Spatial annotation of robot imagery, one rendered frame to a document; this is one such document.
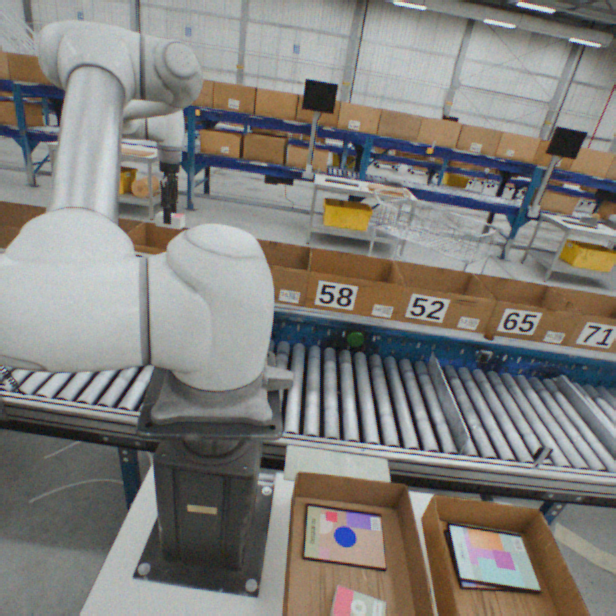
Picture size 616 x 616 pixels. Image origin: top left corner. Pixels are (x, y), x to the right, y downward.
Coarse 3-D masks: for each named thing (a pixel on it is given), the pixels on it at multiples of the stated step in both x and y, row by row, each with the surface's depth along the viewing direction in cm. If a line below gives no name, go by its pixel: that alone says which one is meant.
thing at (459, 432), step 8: (432, 352) 158; (432, 360) 156; (432, 368) 155; (440, 368) 148; (432, 376) 154; (440, 376) 146; (440, 384) 145; (440, 392) 144; (448, 392) 137; (440, 400) 142; (448, 400) 136; (448, 408) 135; (456, 408) 129; (448, 416) 134; (456, 416) 128; (448, 424) 133; (456, 424) 127; (464, 424) 122; (456, 432) 126; (464, 432) 120; (456, 440) 125; (464, 440) 120
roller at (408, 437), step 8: (384, 360) 161; (392, 360) 159; (392, 368) 154; (392, 376) 150; (392, 384) 146; (400, 384) 146; (392, 392) 143; (400, 392) 141; (392, 400) 141; (400, 400) 137; (400, 408) 134; (408, 408) 135; (400, 416) 131; (408, 416) 130; (400, 424) 128; (408, 424) 127; (400, 432) 126; (408, 432) 124; (408, 440) 121; (416, 440) 122; (408, 448) 119; (416, 448) 119
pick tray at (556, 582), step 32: (448, 512) 95; (480, 512) 94; (512, 512) 93; (544, 544) 88; (448, 576) 76; (544, 576) 86; (448, 608) 73; (480, 608) 79; (512, 608) 79; (544, 608) 80; (576, 608) 75
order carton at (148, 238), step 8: (144, 224) 173; (152, 224) 174; (136, 232) 166; (144, 232) 175; (152, 232) 176; (160, 232) 176; (168, 232) 176; (176, 232) 176; (136, 240) 168; (144, 240) 176; (152, 240) 178; (160, 240) 178; (168, 240) 178; (136, 248) 149; (144, 248) 149; (152, 248) 149; (160, 248) 180
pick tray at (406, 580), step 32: (320, 480) 94; (352, 480) 94; (384, 512) 96; (288, 544) 82; (384, 544) 89; (416, 544) 82; (288, 576) 71; (320, 576) 80; (352, 576) 81; (384, 576) 82; (416, 576) 79; (288, 608) 74; (320, 608) 75; (416, 608) 76
